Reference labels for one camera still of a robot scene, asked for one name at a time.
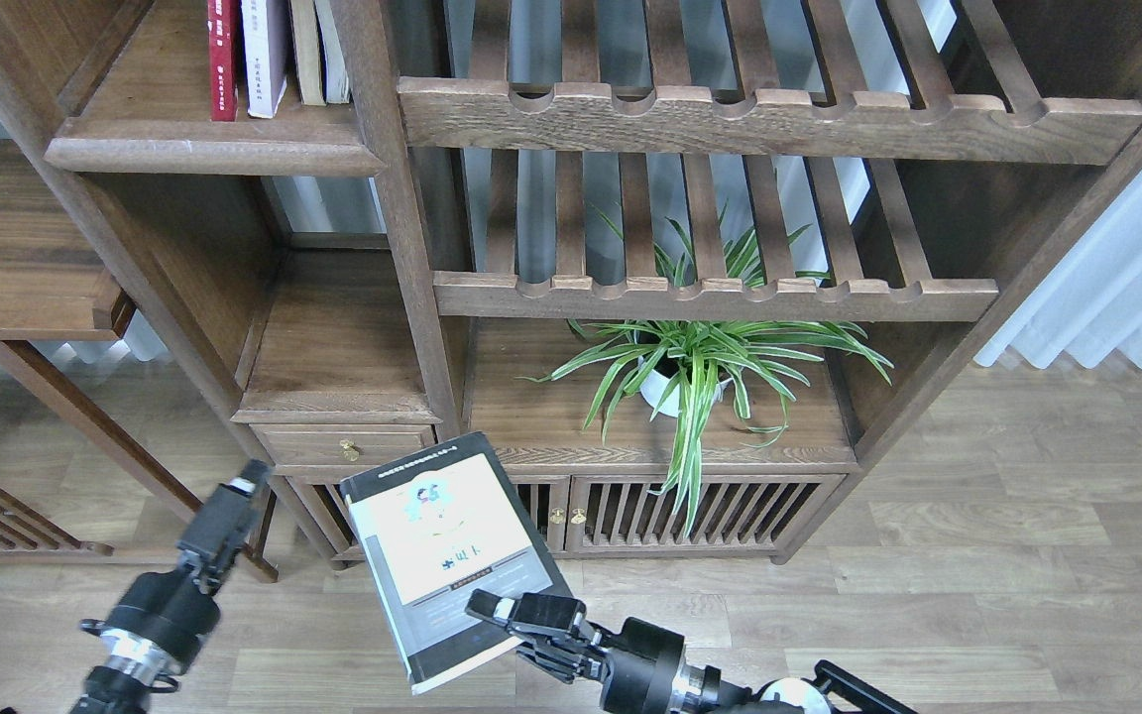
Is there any green spider plant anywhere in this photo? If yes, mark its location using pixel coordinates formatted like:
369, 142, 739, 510
523, 203, 894, 537

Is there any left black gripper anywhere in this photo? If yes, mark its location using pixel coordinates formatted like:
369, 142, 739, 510
80, 460, 272, 677

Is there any white upright book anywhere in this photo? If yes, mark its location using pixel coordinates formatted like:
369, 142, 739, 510
314, 0, 352, 104

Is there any brass drawer knob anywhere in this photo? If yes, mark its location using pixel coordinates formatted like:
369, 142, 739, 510
339, 439, 361, 462

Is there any red cover book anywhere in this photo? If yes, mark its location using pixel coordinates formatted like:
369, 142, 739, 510
206, 0, 240, 122

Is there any white curtain right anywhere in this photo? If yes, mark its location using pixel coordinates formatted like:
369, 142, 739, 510
975, 171, 1142, 369

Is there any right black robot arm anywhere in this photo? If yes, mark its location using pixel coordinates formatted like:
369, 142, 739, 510
466, 589, 910, 713

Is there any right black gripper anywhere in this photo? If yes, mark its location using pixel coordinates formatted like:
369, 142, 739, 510
464, 589, 685, 713

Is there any beige upright book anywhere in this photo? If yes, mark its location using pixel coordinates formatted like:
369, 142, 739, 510
289, 0, 325, 107

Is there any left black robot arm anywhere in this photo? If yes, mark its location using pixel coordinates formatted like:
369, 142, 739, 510
72, 460, 272, 713

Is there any white plant pot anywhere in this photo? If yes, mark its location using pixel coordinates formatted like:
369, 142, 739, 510
635, 356, 733, 417

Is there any wooden side table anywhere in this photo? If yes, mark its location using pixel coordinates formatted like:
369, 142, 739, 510
0, 139, 279, 584

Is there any pale lilac cover book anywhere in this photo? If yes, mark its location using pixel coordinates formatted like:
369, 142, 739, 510
241, 0, 291, 119

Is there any dark wooden bookshelf cabinet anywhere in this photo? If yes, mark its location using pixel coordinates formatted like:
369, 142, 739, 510
0, 1, 1142, 563

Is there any black and yellow book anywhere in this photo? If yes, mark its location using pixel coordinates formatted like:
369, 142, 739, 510
339, 432, 570, 695

